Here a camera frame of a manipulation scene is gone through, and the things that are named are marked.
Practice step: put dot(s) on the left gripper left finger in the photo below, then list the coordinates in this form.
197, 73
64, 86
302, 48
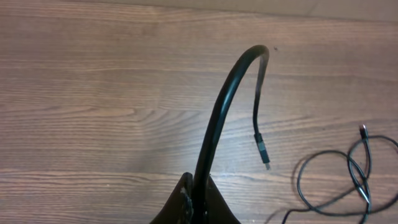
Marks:
178, 209

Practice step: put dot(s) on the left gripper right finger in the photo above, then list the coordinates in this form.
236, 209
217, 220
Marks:
217, 210

